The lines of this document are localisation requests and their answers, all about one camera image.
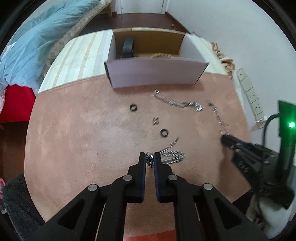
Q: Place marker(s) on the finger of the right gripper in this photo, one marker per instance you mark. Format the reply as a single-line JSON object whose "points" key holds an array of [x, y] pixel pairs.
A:
{"points": [[233, 143]]}

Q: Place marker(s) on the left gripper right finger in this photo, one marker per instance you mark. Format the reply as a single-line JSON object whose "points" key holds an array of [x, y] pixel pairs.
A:
{"points": [[162, 172]]}

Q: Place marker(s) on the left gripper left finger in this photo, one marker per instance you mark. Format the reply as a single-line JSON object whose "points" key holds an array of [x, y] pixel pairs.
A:
{"points": [[136, 187]]}

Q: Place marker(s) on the black smart watch band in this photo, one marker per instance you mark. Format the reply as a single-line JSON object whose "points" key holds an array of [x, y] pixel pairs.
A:
{"points": [[127, 50]]}

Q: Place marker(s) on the white power strip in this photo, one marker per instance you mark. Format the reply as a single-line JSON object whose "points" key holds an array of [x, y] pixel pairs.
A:
{"points": [[252, 98]]}

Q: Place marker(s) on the small silver earrings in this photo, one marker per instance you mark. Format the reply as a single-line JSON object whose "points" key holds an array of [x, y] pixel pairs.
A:
{"points": [[155, 121]]}

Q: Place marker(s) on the dark fuzzy cushion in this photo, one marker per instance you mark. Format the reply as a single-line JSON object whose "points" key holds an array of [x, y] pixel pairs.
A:
{"points": [[21, 210]]}

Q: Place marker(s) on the white cardboard box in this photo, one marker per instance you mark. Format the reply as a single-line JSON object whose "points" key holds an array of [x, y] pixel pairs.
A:
{"points": [[161, 57]]}

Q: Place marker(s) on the striped table cloth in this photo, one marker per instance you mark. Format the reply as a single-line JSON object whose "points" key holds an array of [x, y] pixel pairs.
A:
{"points": [[81, 58]]}

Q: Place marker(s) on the red bed sheet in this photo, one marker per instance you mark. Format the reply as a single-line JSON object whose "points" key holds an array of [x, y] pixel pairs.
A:
{"points": [[18, 104]]}

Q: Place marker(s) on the checkered mattress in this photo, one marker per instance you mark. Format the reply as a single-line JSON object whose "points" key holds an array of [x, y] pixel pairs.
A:
{"points": [[74, 31]]}

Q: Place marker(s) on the blue duvet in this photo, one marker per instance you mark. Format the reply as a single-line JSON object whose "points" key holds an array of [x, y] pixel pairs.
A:
{"points": [[23, 63]]}

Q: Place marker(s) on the white door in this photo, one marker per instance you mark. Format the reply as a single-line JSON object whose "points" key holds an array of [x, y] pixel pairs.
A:
{"points": [[140, 6]]}

